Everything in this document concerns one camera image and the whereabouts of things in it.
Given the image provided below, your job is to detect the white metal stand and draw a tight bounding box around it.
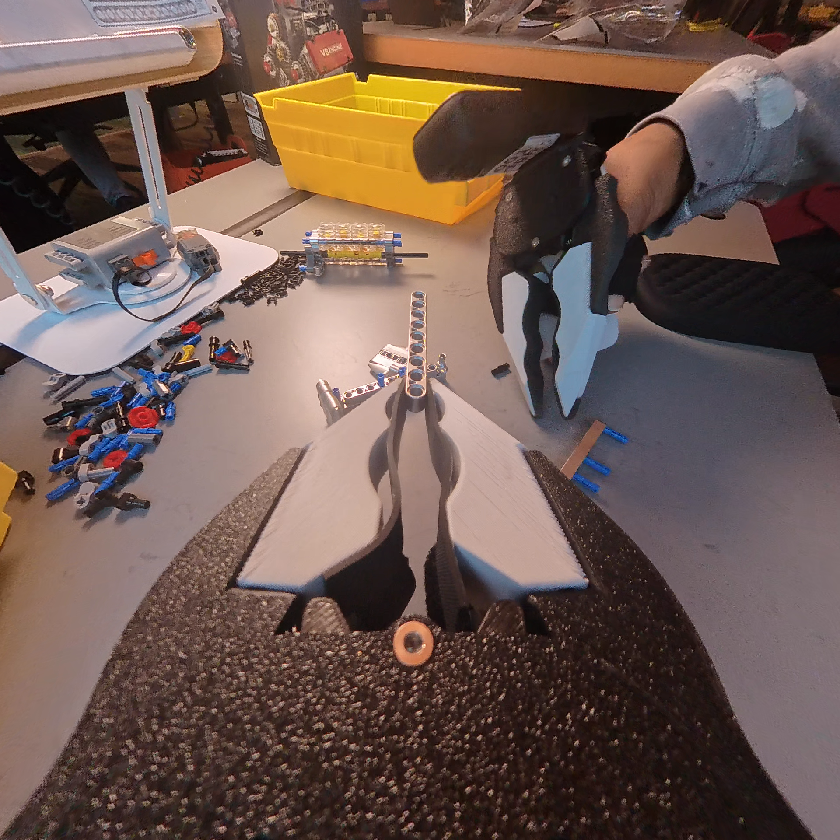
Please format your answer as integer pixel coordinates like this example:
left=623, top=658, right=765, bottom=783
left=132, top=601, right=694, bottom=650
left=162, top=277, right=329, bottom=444
left=0, top=87, right=193, bottom=317

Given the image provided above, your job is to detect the open toy instruction booklet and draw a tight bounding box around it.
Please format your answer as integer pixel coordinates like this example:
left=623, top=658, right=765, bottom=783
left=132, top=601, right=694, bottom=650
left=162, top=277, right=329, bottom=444
left=0, top=0, right=224, bottom=74

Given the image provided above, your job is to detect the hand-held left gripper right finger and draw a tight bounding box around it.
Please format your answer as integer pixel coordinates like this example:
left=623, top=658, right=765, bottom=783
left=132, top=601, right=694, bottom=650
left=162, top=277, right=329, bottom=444
left=425, top=379, right=590, bottom=631

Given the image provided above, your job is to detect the wooden workbench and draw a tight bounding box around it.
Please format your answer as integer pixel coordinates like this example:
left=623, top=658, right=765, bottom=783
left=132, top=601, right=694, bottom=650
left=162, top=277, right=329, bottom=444
left=362, top=23, right=775, bottom=93

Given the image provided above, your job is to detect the yellow printed toy box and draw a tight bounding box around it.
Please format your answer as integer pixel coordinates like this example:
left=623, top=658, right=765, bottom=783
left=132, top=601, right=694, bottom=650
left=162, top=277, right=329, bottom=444
left=0, top=459, right=17, bottom=552

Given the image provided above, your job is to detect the pile of colourful toy pieces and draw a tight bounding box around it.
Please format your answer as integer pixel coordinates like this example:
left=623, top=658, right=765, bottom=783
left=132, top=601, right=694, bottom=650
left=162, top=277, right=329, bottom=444
left=18, top=305, right=257, bottom=519

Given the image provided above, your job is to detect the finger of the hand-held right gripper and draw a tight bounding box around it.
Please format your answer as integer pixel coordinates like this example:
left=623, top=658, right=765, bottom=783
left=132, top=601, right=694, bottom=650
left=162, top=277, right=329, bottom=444
left=500, top=270, right=559, bottom=420
left=550, top=241, right=621, bottom=421

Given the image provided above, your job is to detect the yellow plastic bin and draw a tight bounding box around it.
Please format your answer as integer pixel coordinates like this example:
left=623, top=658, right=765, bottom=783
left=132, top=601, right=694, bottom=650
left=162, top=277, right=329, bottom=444
left=255, top=71, right=524, bottom=226

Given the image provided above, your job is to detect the pile of clear plastic bags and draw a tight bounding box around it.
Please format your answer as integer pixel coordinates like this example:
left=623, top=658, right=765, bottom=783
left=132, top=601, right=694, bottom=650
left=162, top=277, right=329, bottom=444
left=459, top=0, right=683, bottom=47

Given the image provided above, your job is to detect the silver curved toy panel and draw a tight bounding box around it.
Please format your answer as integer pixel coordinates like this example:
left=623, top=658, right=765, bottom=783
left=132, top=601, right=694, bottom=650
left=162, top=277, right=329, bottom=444
left=369, top=343, right=409, bottom=380

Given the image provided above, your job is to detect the black motor cable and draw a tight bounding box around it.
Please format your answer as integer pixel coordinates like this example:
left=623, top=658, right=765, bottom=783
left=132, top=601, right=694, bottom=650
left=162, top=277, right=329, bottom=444
left=112, top=266, right=198, bottom=322

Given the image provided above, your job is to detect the long grey beam panel assembly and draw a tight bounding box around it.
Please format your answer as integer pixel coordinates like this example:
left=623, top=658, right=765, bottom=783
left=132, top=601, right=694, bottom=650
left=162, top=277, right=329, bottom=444
left=317, top=353, right=452, bottom=426

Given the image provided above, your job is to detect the white base with battery box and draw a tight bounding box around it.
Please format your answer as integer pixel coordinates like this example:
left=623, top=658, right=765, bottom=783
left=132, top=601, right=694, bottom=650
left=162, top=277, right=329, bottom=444
left=0, top=226, right=280, bottom=376

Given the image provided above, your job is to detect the black printed toy box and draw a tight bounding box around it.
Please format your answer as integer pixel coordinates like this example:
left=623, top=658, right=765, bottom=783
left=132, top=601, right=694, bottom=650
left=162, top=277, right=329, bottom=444
left=220, top=0, right=365, bottom=166

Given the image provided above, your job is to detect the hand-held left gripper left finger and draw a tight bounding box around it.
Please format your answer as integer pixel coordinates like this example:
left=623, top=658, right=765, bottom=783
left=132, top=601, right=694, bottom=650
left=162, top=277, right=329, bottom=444
left=235, top=379, right=419, bottom=632

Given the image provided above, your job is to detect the pile of black toy pieces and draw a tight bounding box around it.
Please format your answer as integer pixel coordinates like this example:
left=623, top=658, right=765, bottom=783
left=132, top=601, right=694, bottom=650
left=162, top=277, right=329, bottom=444
left=226, top=255, right=306, bottom=308

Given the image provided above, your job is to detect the grey holed beam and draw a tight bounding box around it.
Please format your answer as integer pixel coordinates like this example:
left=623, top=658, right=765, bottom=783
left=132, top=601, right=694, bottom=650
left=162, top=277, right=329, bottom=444
left=560, top=420, right=630, bottom=494

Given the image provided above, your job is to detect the person's right hand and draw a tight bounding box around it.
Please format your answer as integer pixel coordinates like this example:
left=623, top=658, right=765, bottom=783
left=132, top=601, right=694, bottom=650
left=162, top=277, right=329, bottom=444
left=600, top=117, right=697, bottom=237

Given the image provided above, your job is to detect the small grey motor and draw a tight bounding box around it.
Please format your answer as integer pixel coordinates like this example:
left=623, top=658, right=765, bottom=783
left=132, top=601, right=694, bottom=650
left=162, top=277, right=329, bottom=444
left=176, top=227, right=221, bottom=277

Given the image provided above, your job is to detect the grey beam with blue pins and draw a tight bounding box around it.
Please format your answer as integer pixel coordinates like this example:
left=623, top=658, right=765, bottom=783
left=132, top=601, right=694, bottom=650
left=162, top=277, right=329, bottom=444
left=406, top=290, right=431, bottom=414

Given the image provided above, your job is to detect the grey desk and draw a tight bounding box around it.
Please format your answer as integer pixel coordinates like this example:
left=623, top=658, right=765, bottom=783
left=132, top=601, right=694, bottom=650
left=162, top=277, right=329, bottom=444
left=0, top=157, right=840, bottom=828

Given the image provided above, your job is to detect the grey motor block, orange part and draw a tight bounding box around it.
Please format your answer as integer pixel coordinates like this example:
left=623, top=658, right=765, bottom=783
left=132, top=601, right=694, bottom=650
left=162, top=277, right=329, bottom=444
left=49, top=218, right=177, bottom=290

